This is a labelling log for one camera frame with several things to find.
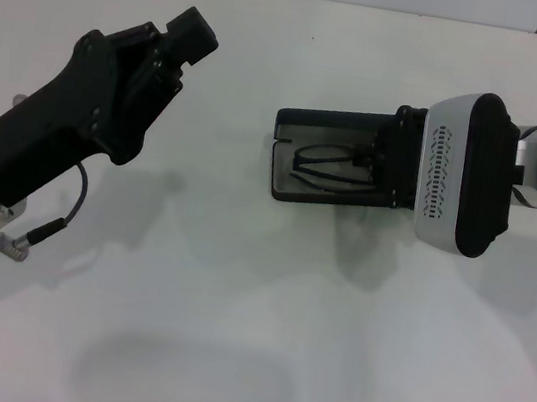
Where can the black glasses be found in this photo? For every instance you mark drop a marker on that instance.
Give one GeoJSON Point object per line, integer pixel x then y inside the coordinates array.
{"type": "Point", "coordinates": [298, 156]}

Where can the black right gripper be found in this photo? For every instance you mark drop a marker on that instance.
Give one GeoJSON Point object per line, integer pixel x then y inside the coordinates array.
{"type": "Point", "coordinates": [401, 155]}

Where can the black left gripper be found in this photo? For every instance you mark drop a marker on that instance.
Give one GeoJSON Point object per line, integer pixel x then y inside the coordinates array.
{"type": "Point", "coordinates": [75, 106]}

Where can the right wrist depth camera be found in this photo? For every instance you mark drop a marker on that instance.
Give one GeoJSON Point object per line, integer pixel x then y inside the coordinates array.
{"type": "Point", "coordinates": [484, 177]}

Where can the black glasses case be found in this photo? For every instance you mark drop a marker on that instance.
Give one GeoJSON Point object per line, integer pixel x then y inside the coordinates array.
{"type": "Point", "coordinates": [331, 119]}

